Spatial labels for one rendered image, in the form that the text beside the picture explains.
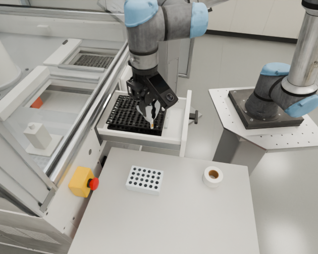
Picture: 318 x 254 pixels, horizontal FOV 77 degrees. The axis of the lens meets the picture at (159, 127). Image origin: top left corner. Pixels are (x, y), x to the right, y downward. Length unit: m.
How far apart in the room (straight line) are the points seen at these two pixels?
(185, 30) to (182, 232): 0.60
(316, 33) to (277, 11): 3.01
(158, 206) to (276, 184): 1.28
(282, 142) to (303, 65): 0.38
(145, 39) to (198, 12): 0.13
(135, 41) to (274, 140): 0.77
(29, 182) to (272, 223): 1.53
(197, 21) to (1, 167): 0.50
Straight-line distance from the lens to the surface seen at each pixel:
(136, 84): 0.60
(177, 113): 0.92
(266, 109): 1.04
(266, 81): 0.97
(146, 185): 0.77
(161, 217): 0.75
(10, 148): 0.49
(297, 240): 1.76
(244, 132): 1.02
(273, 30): 3.85
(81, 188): 0.67
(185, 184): 0.80
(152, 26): 0.49
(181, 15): 0.51
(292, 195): 1.89
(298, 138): 1.11
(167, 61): 1.71
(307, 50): 0.79
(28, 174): 0.53
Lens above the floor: 1.47
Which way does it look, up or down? 48 degrees down
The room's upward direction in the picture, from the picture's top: straight up
